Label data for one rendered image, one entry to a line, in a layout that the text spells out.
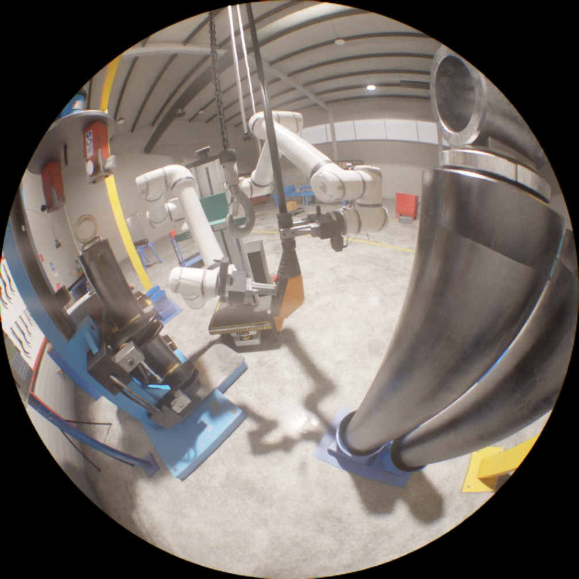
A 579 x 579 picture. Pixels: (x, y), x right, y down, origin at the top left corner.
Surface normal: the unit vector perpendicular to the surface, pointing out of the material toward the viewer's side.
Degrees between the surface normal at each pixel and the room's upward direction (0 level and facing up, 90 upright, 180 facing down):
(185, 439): 0
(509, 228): 90
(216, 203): 90
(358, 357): 0
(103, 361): 90
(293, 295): 90
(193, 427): 0
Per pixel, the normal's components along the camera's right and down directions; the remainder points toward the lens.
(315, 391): -0.13, -0.82
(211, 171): 0.07, 0.55
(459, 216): -0.97, 0.23
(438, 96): -0.27, 0.81
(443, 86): -0.18, 0.94
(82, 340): 0.81, 0.23
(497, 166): -0.84, 0.40
